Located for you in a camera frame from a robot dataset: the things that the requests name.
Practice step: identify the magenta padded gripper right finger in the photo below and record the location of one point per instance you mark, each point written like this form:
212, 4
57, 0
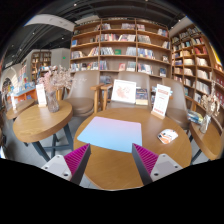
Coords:
152, 166

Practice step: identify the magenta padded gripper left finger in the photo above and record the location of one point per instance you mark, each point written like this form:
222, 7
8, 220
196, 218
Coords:
70, 167

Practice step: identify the pink-blue gradient mouse pad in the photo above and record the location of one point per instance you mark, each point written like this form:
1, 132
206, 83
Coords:
112, 134

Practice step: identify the round wooden left table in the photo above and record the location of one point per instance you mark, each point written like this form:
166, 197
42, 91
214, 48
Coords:
37, 123

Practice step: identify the brown padded right chair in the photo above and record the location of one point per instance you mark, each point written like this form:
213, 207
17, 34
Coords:
177, 109

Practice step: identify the brown padded chair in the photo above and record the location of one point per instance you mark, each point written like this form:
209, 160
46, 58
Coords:
177, 109
142, 80
85, 93

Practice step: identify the round wooden right table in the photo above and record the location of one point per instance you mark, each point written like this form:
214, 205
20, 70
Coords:
208, 143

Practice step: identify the white red sign stand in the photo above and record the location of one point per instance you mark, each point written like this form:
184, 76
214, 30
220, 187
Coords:
161, 101

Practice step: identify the brown padded left chair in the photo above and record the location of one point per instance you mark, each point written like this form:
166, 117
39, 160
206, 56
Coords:
85, 93

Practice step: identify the book standing behind board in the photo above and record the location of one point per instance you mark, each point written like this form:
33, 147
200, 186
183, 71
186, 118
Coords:
141, 96

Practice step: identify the small round far-left table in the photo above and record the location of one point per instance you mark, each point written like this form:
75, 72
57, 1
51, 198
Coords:
12, 114

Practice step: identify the white picture display board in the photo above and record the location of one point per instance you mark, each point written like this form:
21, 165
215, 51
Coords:
124, 91

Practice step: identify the white sign on left table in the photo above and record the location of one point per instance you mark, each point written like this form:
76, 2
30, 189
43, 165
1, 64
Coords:
41, 96

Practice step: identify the glass vase with dried flowers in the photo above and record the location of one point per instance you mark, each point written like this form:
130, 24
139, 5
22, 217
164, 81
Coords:
212, 105

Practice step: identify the brown padded middle chair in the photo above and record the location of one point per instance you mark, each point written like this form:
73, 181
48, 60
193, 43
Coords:
142, 80

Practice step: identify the glass vase with pink flowers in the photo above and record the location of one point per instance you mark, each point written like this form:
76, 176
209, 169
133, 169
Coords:
56, 78

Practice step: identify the distant wooden left bookshelf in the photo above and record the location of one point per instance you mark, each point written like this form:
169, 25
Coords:
36, 63

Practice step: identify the wooden right bookshelf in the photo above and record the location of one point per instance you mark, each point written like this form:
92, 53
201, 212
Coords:
196, 65

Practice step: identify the large wooden centre bookshelf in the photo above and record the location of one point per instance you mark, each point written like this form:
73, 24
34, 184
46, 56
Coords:
111, 45

